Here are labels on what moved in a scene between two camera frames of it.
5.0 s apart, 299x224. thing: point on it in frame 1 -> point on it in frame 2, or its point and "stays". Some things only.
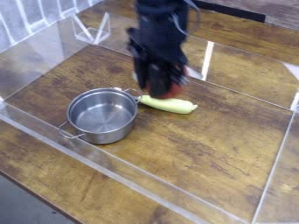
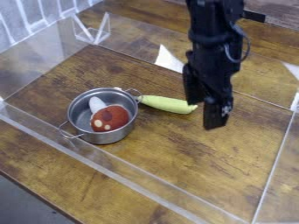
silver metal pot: [100, 115] stays
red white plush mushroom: [177, 89] -> [107, 116]
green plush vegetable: [169, 104] stays
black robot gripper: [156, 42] -> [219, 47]
